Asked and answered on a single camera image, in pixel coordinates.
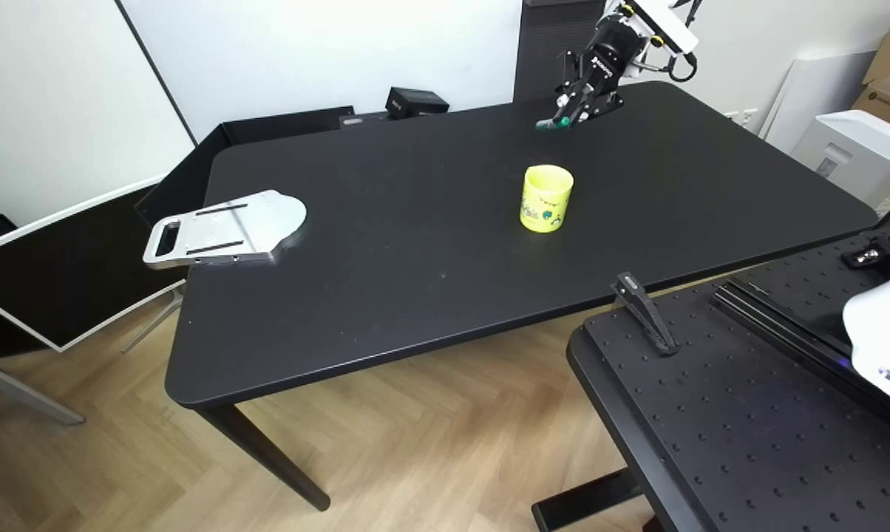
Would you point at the black marker on table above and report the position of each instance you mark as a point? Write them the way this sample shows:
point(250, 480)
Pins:
point(645, 315)

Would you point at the yellow-green mug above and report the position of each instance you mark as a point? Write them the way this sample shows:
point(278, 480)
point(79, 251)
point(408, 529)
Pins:
point(544, 201)

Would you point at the white leaning board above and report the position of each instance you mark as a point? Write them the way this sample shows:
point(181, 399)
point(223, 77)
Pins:
point(815, 92)

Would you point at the small black box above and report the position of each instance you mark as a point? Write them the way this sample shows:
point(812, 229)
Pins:
point(414, 102)

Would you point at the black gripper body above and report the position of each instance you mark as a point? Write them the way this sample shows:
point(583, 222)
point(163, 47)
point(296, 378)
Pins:
point(609, 55)

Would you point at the black perforated breadboard table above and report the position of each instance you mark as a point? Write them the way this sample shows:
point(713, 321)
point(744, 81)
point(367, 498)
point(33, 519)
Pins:
point(741, 433)

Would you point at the green marker with colourful label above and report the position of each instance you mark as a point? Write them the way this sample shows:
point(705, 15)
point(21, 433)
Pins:
point(544, 126)

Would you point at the long black case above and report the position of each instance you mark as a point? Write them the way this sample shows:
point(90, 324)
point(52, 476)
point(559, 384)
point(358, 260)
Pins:
point(277, 126)

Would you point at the black panel with white frame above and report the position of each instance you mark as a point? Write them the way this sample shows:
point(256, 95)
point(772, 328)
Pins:
point(61, 285)

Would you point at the large whiteboard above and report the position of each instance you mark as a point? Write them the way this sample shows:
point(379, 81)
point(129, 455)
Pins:
point(343, 47)

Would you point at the black aluminium rails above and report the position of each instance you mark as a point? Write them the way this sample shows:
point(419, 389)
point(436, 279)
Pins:
point(778, 321)

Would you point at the white plastic box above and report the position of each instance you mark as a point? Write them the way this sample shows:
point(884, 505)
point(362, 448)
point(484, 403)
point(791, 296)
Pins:
point(862, 151)

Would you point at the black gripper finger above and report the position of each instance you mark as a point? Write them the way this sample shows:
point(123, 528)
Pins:
point(571, 89)
point(603, 102)

